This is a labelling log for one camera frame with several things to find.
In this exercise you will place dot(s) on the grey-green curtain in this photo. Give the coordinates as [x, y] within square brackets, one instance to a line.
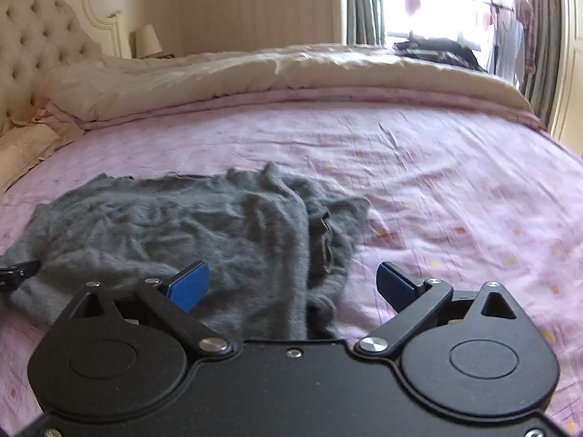
[542, 63]
[365, 23]

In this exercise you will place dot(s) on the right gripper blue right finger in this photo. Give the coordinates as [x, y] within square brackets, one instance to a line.
[417, 303]

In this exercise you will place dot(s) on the beige folded duvet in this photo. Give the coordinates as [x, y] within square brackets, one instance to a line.
[107, 88]

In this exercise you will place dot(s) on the grey-green left curtain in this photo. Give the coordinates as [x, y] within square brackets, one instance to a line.
[365, 23]

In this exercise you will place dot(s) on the pink patterned bed sheet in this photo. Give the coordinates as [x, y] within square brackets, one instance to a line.
[461, 195]

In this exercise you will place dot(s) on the cream bedside lamp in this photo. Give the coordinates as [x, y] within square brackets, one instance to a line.
[146, 42]

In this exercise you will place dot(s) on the cream panelled wardrobe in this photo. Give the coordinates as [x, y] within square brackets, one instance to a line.
[565, 124]

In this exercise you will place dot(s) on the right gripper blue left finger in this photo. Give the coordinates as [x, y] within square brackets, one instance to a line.
[171, 301]

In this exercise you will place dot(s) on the cream tufted headboard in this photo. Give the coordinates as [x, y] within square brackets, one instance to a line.
[38, 36]

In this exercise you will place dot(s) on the cream embroidered pillow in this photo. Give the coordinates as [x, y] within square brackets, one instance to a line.
[24, 146]

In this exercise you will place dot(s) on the grey argyle knit sweater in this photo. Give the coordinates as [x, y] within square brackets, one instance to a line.
[279, 247]

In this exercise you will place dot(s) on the grey-green right curtain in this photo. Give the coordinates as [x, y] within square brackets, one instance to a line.
[542, 63]

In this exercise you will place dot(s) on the hanging laundry on rack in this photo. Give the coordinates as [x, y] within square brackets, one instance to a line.
[514, 40]

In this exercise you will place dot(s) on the dark clothes pile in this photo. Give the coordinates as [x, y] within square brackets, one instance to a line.
[440, 51]

